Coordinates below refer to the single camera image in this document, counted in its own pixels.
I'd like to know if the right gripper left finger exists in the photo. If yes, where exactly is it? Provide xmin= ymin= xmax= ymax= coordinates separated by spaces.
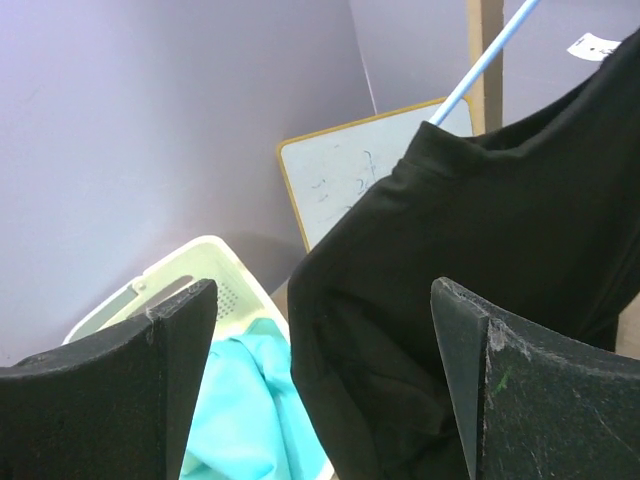
xmin=1 ymin=279 xmax=218 ymax=479

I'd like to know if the teal t shirt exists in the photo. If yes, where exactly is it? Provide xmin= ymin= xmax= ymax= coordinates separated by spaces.
xmin=180 ymin=318 xmax=330 ymax=480

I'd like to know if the black t shirt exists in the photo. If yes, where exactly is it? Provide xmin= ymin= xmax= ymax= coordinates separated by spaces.
xmin=288 ymin=35 xmax=639 ymax=479

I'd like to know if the wooden clothes rack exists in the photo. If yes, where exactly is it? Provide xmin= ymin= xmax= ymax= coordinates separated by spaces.
xmin=465 ymin=0 xmax=505 ymax=137

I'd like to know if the small framed whiteboard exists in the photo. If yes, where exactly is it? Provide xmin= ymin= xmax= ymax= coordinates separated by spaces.
xmin=278 ymin=98 xmax=445 ymax=251

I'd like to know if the blue hanger with black shirt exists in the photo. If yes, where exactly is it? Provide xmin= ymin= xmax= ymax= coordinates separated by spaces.
xmin=429 ymin=0 xmax=539 ymax=126

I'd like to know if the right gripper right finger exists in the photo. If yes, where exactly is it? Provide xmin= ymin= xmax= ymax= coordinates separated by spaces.
xmin=431 ymin=278 xmax=639 ymax=479

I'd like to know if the cream plastic laundry basket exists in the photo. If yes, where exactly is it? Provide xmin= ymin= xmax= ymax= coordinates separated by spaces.
xmin=65 ymin=235 xmax=290 ymax=346

